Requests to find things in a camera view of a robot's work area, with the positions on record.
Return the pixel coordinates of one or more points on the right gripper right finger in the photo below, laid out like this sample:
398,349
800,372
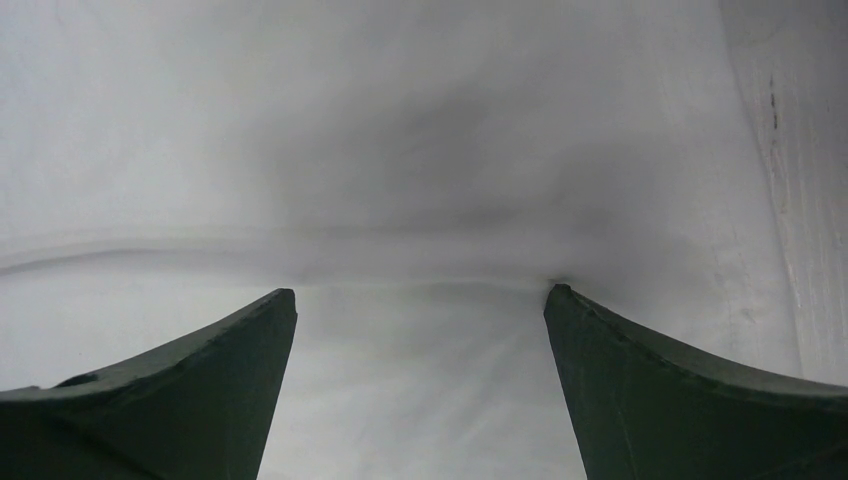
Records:
646,406

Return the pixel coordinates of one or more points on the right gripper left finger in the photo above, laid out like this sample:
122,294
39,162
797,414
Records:
197,407

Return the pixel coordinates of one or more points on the white t shirt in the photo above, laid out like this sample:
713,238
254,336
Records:
418,172

